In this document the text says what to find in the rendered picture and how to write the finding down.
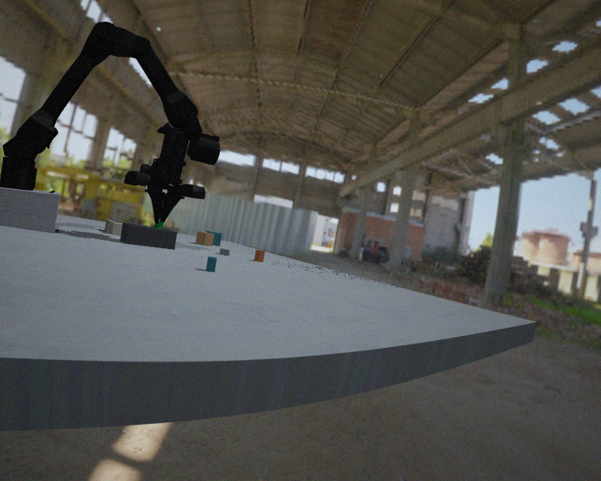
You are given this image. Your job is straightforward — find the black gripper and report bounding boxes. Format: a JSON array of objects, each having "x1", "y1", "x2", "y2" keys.
[{"x1": 124, "y1": 152, "x2": 206, "y2": 224}]

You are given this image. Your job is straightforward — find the brown cube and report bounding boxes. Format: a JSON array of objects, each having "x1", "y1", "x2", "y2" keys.
[{"x1": 195, "y1": 231, "x2": 214, "y2": 246}]

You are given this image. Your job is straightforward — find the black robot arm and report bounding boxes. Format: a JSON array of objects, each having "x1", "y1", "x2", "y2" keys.
[{"x1": 0, "y1": 22, "x2": 220, "y2": 191}]

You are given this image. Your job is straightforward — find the teal rectangular block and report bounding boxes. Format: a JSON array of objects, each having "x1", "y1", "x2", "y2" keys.
[{"x1": 206, "y1": 256, "x2": 217, "y2": 272}]

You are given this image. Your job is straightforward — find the teal cube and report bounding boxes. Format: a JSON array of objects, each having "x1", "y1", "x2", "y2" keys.
[{"x1": 207, "y1": 231, "x2": 222, "y2": 246}]

